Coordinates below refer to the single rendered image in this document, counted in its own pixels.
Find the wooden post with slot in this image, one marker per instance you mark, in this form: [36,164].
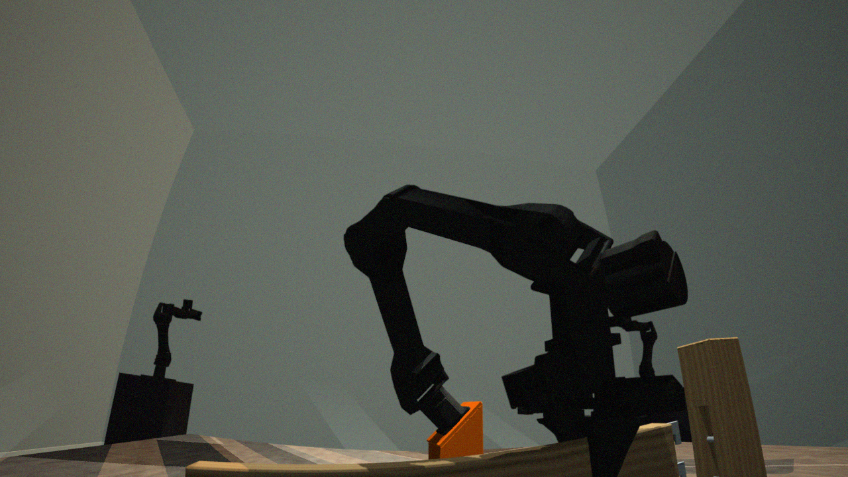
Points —
[723,425]

